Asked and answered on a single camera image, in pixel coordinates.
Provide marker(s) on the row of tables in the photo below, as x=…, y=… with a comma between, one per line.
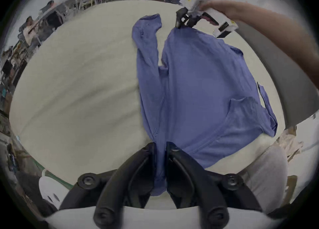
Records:
x=72, y=1

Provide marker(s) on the white plastic chair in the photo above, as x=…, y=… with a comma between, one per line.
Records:
x=51, y=189

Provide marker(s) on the person's legs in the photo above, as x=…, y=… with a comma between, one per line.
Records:
x=266, y=173

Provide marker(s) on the person's body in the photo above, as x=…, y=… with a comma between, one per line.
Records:
x=286, y=86

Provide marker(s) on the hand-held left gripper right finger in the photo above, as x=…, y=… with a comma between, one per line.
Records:
x=199, y=188

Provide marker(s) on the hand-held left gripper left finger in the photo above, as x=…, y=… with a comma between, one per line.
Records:
x=113, y=188

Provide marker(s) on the person's right hand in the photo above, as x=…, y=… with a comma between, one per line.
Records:
x=219, y=6

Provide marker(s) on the person's right forearm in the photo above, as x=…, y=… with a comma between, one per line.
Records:
x=279, y=28

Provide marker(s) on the blue long-sleeved shirt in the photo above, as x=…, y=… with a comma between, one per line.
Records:
x=196, y=86

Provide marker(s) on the bed with beige sheet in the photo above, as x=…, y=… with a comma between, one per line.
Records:
x=82, y=93

